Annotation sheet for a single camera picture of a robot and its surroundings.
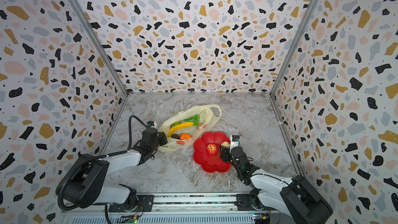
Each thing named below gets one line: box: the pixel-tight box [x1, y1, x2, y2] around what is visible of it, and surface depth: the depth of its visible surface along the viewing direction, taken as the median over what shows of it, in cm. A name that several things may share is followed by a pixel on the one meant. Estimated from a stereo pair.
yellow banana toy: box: [167, 121, 194, 138], surface depth 102 cm
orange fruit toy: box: [179, 132, 191, 140], surface depth 94 cm
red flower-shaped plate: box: [192, 131, 232, 173], surface depth 91 cm
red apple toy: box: [206, 144, 218, 155], surface depth 87 cm
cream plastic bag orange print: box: [158, 104, 223, 152], surface depth 97 cm
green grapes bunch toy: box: [183, 114, 201, 126], surface depth 105 cm
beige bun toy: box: [220, 141, 231, 148], surface depth 87 cm
